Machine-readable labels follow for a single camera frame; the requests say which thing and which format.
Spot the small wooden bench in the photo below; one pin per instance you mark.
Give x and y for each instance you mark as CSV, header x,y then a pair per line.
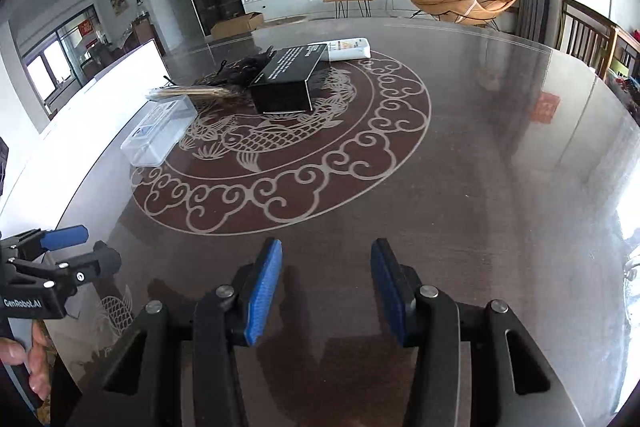
x,y
341,7

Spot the clear plastic box with label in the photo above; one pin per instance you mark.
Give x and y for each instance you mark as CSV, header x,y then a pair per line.
x,y
160,130

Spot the black mesh hair bow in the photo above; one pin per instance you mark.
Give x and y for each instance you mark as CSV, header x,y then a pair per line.
x,y
244,71

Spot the person's left hand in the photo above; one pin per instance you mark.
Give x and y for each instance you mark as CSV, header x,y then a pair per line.
x,y
35,359

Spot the bag of cotton swabs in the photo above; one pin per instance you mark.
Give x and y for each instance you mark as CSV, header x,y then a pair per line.
x,y
200,91

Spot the cardboard box on floor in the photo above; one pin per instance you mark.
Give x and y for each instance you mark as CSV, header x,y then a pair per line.
x,y
240,25

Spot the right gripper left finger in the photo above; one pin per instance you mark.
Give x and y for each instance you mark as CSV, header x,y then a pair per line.
x,y
139,383

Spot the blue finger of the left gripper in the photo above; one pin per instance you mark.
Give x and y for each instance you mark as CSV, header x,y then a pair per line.
x,y
85,269
65,237

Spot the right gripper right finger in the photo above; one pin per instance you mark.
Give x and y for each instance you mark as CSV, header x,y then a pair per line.
x,y
512,382

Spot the wooden dining chair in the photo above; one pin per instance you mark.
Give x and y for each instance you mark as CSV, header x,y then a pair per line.
x,y
587,35

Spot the white paint set box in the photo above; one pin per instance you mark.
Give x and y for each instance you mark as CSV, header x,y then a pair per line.
x,y
350,49

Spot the black cardboard box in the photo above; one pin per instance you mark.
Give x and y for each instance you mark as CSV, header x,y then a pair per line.
x,y
287,83

